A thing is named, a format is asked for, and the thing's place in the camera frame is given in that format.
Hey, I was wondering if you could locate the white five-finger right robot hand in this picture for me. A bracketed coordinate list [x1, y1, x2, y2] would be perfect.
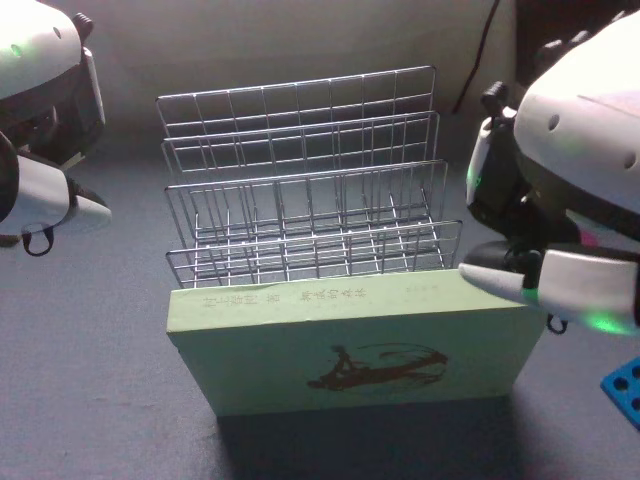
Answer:
[457, 9, 640, 339]

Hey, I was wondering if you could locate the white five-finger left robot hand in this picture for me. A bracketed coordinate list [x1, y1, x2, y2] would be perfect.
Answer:
[0, 0, 112, 257]

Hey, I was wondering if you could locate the light green wooden box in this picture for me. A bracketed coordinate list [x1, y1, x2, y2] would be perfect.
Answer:
[166, 268, 549, 419]

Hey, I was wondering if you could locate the blue block with round holes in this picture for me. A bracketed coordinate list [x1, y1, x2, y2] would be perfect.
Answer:
[599, 357, 640, 431]

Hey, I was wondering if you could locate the dark grey table cloth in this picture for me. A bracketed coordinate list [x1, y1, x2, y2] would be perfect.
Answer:
[0, 144, 640, 480]

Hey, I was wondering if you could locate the thin dark cable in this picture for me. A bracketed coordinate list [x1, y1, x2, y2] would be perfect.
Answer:
[452, 0, 501, 115]

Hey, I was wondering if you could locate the metal wire rack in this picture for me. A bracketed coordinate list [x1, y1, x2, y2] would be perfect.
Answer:
[154, 64, 465, 291]

